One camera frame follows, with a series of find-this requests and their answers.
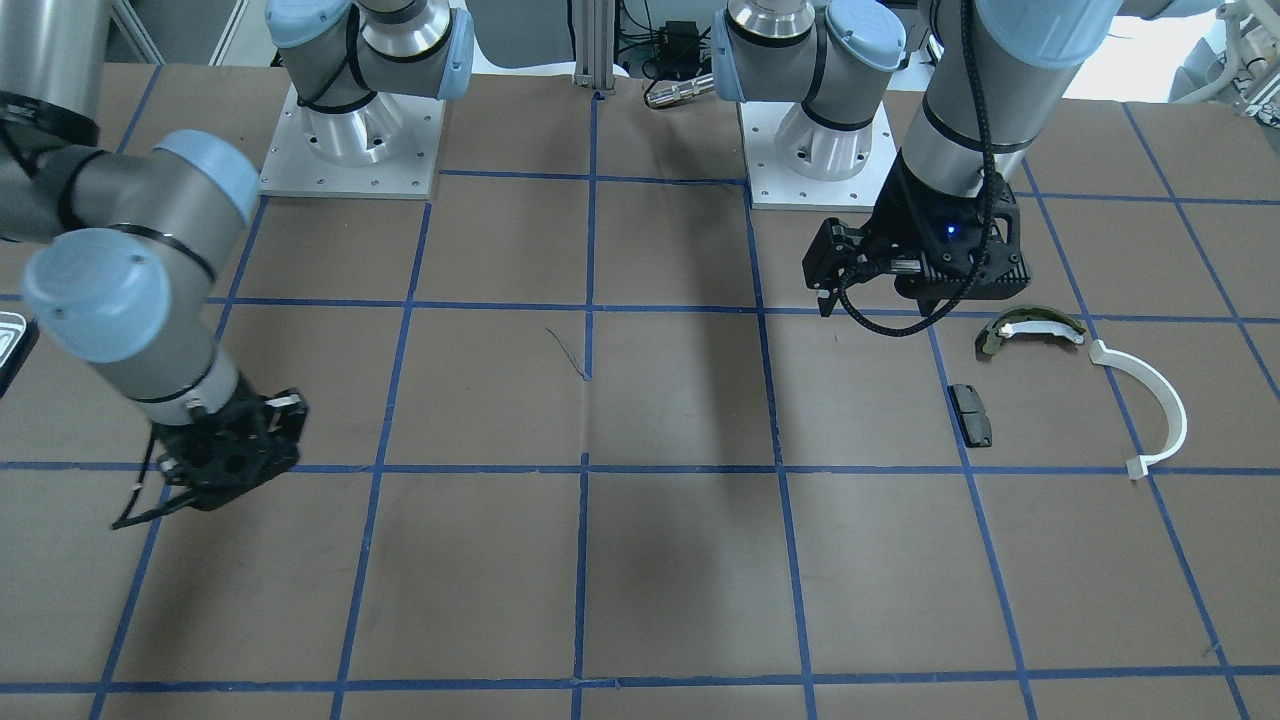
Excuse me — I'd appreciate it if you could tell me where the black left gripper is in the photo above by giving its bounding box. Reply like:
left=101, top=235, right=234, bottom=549
left=803, top=159, right=1032, bottom=316

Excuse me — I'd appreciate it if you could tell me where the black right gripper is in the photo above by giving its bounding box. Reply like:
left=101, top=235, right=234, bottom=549
left=110, top=389, right=308, bottom=530

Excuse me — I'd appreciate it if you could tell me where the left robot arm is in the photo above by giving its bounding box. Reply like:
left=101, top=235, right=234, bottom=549
left=710, top=1, right=1213, bottom=336

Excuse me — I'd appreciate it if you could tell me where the olive curved brake shoe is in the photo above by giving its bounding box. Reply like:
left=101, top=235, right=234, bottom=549
left=975, top=305, right=1087, bottom=357

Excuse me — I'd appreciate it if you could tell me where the dark brake pad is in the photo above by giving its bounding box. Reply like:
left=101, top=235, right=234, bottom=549
left=947, top=383, right=993, bottom=448

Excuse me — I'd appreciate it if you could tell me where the silver cylindrical tool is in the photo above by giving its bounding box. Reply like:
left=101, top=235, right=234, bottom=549
left=643, top=73, right=716, bottom=110

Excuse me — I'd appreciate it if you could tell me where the black power brick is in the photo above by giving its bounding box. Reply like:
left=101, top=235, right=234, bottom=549
left=654, top=20, right=703, bottom=81

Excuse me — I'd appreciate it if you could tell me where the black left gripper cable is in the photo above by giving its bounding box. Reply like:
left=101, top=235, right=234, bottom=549
left=838, top=0, right=1006, bottom=337

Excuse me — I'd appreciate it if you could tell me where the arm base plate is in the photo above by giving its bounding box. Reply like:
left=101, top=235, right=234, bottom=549
left=739, top=102, right=897, bottom=211
left=260, top=88, right=447, bottom=200

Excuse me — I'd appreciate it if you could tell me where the white curved plastic bracket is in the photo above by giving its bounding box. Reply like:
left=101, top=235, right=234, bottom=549
left=1088, top=340, right=1189, bottom=480

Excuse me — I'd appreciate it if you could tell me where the aluminium frame post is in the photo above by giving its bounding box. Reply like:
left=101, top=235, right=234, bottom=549
left=568, top=1, right=617, bottom=96

